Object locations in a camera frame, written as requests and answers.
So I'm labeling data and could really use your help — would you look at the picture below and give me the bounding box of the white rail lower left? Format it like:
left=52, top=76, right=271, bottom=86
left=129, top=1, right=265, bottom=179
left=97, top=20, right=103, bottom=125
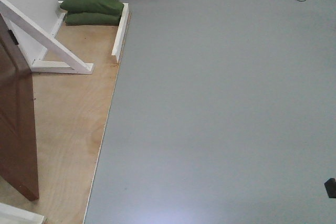
left=1, top=203, right=46, bottom=224

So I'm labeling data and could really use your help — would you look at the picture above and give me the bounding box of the white edge rail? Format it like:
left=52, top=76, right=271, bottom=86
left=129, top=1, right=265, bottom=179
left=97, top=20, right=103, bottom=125
left=111, top=3, right=130, bottom=64

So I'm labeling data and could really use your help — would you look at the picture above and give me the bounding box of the upper green sandbag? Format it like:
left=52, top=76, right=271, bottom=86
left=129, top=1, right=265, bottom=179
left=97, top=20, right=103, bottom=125
left=60, top=0, right=124, bottom=15

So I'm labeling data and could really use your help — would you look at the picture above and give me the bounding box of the lower green sandbag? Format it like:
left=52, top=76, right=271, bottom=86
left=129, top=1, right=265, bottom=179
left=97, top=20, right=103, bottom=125
left=65, top=13, right=121, bottom=26

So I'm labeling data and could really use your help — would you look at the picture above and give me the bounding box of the plywood base board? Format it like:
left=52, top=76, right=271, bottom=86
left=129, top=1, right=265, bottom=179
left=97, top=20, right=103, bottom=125
left=1, top=25, right=119, bottom=223

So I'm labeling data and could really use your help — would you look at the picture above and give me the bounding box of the brown wooden door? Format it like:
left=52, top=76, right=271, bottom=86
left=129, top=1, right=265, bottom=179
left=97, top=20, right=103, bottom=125
left=1, top=19, right=39, bottom=201

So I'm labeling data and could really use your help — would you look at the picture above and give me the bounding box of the white wall panel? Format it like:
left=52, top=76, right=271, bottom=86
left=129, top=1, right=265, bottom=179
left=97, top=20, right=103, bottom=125
left=5, top=0, right=61, bottom=65

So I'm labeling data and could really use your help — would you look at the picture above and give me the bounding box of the white diagonal brace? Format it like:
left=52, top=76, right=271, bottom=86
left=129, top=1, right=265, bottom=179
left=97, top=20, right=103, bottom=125
left=1, top=0, right=94, bottom=74

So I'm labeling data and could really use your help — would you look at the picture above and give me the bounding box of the black robot corner part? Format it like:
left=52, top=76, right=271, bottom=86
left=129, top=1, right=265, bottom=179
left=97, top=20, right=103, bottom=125
left=324, top=178, right=336, bottom=199

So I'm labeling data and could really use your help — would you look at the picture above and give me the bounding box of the green sandbag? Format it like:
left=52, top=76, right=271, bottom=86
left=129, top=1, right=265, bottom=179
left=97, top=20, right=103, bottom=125
left=60, top=0, right=124, bottom=15
left=65, top=13, right=121, bottom=26

